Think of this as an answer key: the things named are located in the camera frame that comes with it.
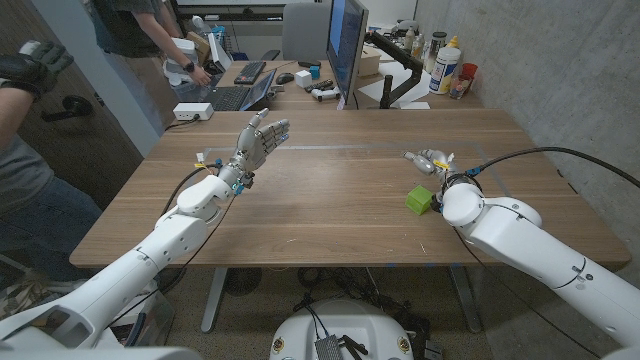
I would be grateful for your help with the person in dark shirt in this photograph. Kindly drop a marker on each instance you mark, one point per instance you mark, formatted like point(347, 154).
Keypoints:
point(130, 25)

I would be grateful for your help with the jar with black lid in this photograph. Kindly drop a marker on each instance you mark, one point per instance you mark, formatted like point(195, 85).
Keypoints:
point(434, 47)

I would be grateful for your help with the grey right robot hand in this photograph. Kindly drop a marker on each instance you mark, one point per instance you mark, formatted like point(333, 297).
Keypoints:
point(432, 162)

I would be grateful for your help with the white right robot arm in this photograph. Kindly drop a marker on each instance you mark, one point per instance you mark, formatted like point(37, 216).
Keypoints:
point(530, 245)

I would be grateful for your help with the small blue cube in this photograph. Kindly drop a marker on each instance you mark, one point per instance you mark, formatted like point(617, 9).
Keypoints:
point(315, 72)

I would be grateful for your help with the beige cardboard box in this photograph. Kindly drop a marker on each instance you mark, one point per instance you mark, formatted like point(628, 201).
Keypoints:
point(369, 61)

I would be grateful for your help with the person in grey shirt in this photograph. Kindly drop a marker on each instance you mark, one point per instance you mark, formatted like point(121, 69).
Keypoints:
point(30, 200)

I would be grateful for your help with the black remote control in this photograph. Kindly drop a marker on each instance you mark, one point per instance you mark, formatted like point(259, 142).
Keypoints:
point(320, 85)

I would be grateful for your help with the white cube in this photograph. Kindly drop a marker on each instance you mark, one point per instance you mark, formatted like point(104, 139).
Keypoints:
point(303, 79)

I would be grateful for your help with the wooden office desk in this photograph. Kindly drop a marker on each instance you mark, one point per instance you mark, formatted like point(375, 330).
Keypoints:
point(295, 102)

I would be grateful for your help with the computer monitor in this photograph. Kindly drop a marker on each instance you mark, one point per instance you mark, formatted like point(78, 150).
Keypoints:
point(345, 45)

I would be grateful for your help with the white game controller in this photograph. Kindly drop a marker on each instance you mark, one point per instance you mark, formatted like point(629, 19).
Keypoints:
point(325, 94)

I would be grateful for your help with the grey table leg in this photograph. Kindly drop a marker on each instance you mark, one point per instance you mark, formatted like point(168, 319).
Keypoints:
point(465, 300)
point(214, 300)

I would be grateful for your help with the camouflage fabric bag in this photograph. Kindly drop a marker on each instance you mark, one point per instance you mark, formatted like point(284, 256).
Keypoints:
point(20, 300)

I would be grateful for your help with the black floor fan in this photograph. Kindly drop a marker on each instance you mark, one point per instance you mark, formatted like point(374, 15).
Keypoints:
point(242, 280)

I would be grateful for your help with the clear glass cup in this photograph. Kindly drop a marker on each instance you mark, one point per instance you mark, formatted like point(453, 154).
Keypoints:
point(459, 86)

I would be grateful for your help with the gloved person hand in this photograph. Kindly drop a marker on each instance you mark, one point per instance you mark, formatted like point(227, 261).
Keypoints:
point(32, 67)

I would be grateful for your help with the black keyboard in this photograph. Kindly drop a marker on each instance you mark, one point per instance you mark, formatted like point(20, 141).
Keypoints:
point(250, 72)

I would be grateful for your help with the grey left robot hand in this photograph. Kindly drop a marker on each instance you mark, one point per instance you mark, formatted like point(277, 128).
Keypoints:
point(252, 147)

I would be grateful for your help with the green cube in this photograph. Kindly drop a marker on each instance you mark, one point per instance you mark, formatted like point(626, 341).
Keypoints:
point(419, 200)

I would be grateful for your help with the open laptop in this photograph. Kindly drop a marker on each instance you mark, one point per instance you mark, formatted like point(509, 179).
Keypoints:
point(235, 95)

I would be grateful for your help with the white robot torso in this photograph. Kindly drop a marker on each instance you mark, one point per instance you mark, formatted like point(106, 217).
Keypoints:
point(345, 320)

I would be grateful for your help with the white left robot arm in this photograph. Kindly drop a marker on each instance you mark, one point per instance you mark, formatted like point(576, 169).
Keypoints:
point(150, 255)

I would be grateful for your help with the grey device on torso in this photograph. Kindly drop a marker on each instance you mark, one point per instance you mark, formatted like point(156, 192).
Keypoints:
point(329, 348)

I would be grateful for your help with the white paper sheets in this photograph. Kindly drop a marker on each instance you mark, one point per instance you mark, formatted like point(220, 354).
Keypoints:
point(417, 82)

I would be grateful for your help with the red cup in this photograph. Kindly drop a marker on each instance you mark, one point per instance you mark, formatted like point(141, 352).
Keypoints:
point(469, 70)

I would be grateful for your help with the black computer mouse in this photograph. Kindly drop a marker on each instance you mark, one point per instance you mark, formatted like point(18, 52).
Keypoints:
point(285, 78)

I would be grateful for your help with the bare person forearm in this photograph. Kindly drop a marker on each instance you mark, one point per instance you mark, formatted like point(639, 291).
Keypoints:
point(10, 112)

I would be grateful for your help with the white power strip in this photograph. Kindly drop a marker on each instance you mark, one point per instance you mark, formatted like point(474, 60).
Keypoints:
point(193, 111)

